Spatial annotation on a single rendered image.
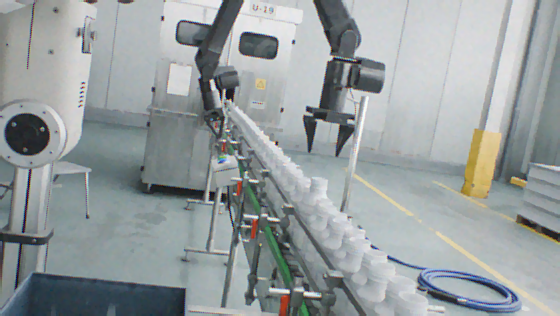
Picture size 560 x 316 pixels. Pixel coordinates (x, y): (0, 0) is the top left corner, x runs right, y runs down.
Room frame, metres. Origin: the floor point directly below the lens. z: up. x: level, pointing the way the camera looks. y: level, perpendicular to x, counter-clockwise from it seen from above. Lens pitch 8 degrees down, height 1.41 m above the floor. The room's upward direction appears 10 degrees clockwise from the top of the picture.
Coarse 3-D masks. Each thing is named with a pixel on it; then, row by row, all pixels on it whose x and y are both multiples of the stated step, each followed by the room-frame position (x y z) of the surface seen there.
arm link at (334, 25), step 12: (312, 0) 1.28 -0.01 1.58; (324, 0) 1.25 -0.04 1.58; (336, 0) 1.25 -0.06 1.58; (324, 12) 1.25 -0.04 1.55; (336, 12) 1.25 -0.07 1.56; (348, 12) 1.26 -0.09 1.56; (324, 24) 1.27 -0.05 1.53; (336, 24) 1.25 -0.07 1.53; (348, 24) 1.25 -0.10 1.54; (336, 36) 1.25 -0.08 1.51; (360, 36) 1.26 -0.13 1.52; (336, 48) 1.27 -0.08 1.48
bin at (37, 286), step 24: (24, 288) 1.05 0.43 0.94; (48, 288) 1.11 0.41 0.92; (72, 288) 1.12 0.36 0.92; (96, 288) 1.12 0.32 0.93; (120, 288) 1.13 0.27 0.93; (144, 288) 1.14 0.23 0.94; (168, 288) 1.15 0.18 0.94; (0, 312) 0.91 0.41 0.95; (24, 312) 1.07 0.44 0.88; (48, 312) 1.11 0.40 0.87; (72, 312) 1.12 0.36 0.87; (96, 312) 1.13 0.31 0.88; (120, 312) 1.13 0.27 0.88; (144, 312) 1.14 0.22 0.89; (168, 312) 1.15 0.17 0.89; (216, 312) 1.10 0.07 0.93; (240, 312) 1.12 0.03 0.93; (264, 312) 1.14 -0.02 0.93
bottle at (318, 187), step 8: (312, 184) 1.28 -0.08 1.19; (320, 184) 1.27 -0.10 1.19; (312, 192) 1.27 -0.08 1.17; (320, 192) 1.27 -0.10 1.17; (304, 200) 1.27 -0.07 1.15; (312, 200) 1.26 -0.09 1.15; (304, 208) 1.26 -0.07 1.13; (312, 208) 1.26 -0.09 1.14; (304, 216) 1.26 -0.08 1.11; (304, 232) 1.26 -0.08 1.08; (296, 240) 1.28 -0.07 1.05
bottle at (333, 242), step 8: (336, 224) 1.04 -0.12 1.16; (344, 224) 1.04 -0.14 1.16; (336, 232) 1.04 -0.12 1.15; (328, 240) 1.04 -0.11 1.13; (336, 240) 1.03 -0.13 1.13; (328, 248) 1.03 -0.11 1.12; (336, 248) 1.03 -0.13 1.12; (320, 256) 1.04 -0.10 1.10; (328, 256) 1.03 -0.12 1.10; (320, 264) 1.04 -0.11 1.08; (320, 272) 1.04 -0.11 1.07; (320, 280) 1.03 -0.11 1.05; (320, 288) 1.03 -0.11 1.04; (320, 304) 1.03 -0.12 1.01
